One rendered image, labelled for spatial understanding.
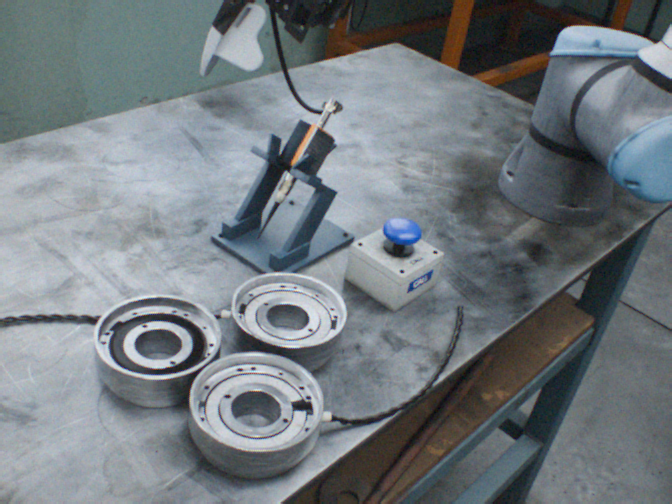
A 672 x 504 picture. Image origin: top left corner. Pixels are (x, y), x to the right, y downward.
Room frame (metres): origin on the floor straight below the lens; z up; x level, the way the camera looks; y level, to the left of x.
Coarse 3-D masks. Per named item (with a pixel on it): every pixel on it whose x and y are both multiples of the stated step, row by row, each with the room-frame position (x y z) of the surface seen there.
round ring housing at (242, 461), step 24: (240, 360) 0.46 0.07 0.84; (264, 360) 0.47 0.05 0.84; (288, 360) 0.47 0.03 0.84; (216, 384) 0.44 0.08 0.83; (240, 384) 0.44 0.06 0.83; (264, 384) 0.45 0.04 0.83; (312, 384) 0.45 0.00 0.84; (192, 408) 0.40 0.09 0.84; (240, 408) 0.43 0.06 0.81; (264, 408) 0.44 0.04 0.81; (288, 408) 0.43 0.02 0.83; (192, 432) 0.39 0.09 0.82; (240, 432) 0.39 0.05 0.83; (264, 432) 0.40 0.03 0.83; (312, 432) 0.40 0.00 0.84; (216, 456) 0.37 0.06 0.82; (240, 456) 0.37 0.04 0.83; (264, 456) 0.37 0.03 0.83; (288, 456) 0.38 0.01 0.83
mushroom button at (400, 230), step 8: (384, 224) 0.66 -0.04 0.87; (392, 224) 0.65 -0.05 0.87; (400, 224) 0.66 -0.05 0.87; (408, 224) 0.66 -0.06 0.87; (416, 224) 0.66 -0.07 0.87; (384, 232) 0.65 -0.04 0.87; (392, 232) 0.64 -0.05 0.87; (400, 232) 0.64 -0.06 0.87; (408, 232) 0.65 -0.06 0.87; (416, 232) 0.65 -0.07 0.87; (392, 240) 0.64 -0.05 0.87; (400, 240) 0.64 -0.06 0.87; (408, 240) 0.64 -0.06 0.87; (416, 240) 0.64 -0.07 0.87; (400, 248) 0.65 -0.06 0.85
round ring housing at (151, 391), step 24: (120, 312) 0.50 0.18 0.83; (144, 312) 0.51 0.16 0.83; (168, 312) 0.51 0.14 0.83; (192, 312) 0.52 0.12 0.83; (96, 336) 0.45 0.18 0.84; (144, 336) 0.48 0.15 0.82; (168, 336) 0.49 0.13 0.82; (216, 336) 0.49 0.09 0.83; (96, 360) 0.44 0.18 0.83; (144, 360) 0.45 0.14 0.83; (168, 360) 0.45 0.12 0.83; (216, 360) 0.46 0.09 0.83; (120, 384) 0.42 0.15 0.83; (144, 384) 0.42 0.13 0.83; (168, 384) 0.42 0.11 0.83; (192, 384) 0.44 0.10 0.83
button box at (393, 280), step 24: (360, 240) 0.66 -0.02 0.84; (384, 240) 0.66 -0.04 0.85; (360, 264) 0.64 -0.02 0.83; (384, 264) 0.62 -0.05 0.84; (408, 264) 0.63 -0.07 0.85; (432, 264) 0.65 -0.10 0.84; (360, 288) 0.64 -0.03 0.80; (384, 288) 0.62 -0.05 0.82; (408, 288) 0.62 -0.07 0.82; (432, 288) 0.66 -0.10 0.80
